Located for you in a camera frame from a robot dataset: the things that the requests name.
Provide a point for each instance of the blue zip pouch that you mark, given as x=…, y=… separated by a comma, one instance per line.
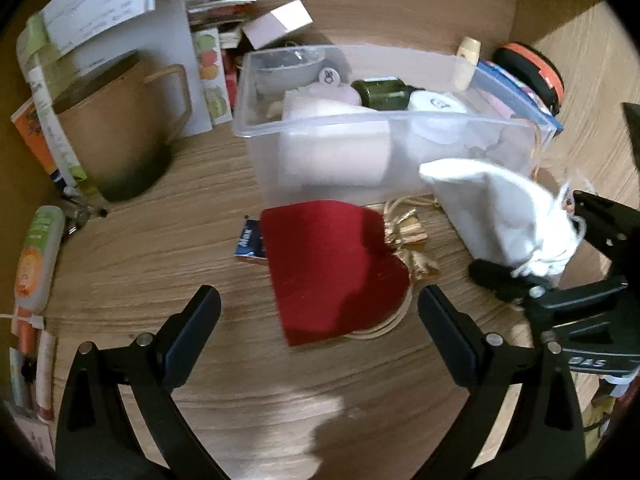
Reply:
x=515, y=90

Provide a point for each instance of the clear plastic storage box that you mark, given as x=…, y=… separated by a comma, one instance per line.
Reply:
x=450, y=130

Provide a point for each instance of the white round container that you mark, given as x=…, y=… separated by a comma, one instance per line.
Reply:
x=437, y=110

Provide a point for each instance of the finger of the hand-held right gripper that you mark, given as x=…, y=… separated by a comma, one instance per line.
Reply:
x=607, y=225
x=500, y=277

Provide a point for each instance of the translucent plastic jar with lid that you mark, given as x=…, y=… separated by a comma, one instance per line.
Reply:
x=335, y=145

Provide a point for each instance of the pink white carton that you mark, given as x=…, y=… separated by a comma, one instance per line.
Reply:
x=277, y=22

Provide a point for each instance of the small green packet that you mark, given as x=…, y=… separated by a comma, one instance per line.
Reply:
x=19, y=380

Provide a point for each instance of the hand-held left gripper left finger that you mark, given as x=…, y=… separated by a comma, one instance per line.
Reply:
x=195, y=330

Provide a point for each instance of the white round rabbit lid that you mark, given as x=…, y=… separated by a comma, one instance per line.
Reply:
x=329, y=76

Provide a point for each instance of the beige tube bottle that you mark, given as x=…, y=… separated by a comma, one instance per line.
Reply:
x=467, y=62

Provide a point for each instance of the fruit sticker sheet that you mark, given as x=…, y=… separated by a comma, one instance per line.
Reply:
x=212, y=75

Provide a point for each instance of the red pouch with gold trim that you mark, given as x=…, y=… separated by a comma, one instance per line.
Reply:
x=330, y=270

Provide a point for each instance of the small red box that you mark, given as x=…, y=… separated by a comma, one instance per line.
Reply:
x=231, y=80

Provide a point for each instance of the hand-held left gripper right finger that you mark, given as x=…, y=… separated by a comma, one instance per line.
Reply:
x=445, y=332

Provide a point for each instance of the orange packet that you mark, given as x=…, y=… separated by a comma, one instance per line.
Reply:
x=32, y=135

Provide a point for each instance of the orange green glue bottle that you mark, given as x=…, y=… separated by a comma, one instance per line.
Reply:
x=37, y=260

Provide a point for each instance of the white bowl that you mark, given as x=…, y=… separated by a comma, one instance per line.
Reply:
x=290, y=72

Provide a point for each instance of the brown mug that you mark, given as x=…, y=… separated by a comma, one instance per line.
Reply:
x=110, y=140

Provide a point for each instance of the white brown stick tube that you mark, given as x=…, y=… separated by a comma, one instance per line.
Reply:
x=45, y=375

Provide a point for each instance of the pink labelled jar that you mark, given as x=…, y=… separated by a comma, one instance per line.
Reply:
x=335, y=96

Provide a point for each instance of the green glass bottle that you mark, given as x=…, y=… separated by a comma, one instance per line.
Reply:
x=382, y=94

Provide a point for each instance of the black orange round case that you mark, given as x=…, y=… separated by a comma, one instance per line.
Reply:
x=532, y=67

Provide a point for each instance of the small blue box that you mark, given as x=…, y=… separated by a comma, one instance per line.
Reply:
x=250, y=245

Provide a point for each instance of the white paper card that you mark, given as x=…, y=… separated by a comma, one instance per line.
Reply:
x=170, y=40

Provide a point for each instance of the small printed paper slip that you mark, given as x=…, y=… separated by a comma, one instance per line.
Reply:
x=32, y=435

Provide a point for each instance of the printed receipt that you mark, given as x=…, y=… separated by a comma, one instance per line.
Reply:
x=100, y=2

